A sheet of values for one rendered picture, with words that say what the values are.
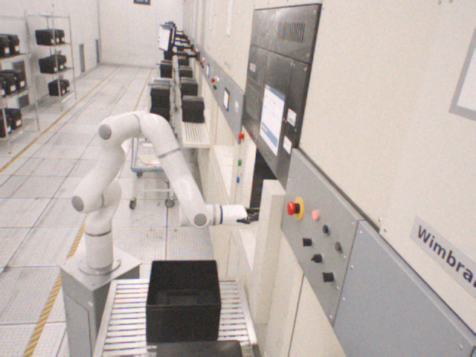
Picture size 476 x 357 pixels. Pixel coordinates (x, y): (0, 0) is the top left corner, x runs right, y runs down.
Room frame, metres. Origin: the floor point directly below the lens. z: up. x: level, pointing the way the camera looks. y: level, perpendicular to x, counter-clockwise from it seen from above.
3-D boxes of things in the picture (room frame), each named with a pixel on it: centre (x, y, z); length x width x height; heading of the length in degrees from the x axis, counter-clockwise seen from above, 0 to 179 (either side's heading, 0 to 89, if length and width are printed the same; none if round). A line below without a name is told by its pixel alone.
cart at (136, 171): (3.92, 0.98, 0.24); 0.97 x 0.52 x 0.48; 14
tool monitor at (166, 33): (4.75, 0.89, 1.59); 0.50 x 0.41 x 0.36; 101
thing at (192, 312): (1.19, 0.18, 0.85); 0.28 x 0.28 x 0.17; 10
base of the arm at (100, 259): (1.48, 0.63, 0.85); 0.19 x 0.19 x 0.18
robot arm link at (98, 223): (1.51, 0.62, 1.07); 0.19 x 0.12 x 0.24; 156
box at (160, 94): (5.26, 1.24, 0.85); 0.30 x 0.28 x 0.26; 11
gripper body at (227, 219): (1.30, 0.02, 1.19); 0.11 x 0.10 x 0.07; 104
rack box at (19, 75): (5.53, 3.50, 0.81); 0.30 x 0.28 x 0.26; 12
